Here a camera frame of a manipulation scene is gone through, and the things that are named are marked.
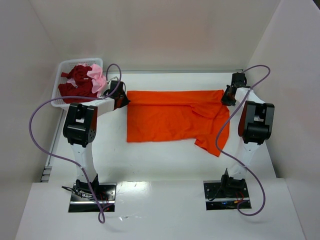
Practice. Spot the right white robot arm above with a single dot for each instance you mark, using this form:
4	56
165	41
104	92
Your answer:
254	128

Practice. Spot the dark red t shirt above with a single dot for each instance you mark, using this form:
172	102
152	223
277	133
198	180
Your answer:
79	83

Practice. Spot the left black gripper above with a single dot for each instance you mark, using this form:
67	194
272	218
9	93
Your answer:
122	98

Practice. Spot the grey metal bracket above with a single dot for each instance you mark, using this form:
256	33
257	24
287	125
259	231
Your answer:
46	174

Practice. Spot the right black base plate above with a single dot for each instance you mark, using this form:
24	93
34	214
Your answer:
217	198

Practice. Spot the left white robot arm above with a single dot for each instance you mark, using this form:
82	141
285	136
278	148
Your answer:
80	130

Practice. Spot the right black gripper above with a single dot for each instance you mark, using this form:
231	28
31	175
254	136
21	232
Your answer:
228	95

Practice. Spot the pink t shirt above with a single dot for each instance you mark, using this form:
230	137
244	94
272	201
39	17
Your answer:
99	81

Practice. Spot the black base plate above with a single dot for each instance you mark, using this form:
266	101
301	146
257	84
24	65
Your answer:
217	198
84	202

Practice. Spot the orange t shirt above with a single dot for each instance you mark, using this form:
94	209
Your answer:
164	116

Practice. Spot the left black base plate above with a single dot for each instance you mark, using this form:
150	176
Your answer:
84	202

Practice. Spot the white plastic basket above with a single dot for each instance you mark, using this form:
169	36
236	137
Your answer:
66	67

